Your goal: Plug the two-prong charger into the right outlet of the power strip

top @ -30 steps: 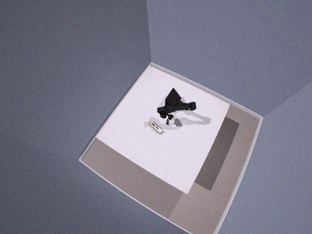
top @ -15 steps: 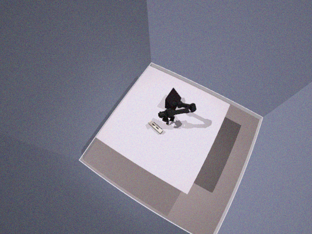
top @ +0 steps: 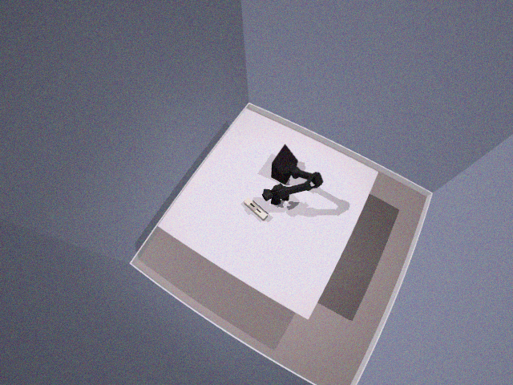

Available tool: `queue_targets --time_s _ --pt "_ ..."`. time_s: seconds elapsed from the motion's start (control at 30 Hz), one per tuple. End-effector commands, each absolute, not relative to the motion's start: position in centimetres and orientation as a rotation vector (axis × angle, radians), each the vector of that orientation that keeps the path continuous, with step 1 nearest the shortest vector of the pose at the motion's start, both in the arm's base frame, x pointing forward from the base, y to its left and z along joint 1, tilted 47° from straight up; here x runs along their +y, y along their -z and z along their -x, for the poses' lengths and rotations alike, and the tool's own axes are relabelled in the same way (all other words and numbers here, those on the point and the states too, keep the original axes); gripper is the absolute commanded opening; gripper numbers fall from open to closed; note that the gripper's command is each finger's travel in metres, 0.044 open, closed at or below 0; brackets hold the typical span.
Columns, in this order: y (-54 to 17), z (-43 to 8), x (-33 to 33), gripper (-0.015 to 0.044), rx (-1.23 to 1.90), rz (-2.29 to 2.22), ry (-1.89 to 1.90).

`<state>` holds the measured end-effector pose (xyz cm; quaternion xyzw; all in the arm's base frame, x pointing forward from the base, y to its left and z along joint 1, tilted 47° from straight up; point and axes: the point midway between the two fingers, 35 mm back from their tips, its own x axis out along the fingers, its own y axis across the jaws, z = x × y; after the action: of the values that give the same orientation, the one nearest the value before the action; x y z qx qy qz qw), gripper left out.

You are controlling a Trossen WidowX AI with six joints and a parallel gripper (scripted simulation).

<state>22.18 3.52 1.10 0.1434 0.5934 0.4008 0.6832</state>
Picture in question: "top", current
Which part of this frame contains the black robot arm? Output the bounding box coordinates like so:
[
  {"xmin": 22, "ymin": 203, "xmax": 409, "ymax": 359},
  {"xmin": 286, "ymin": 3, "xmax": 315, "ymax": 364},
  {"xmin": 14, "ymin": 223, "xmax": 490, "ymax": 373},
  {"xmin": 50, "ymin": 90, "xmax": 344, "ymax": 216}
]
[{"xmin": 262, "ymin": 164, "xmax": 324, "ymax": 205}]

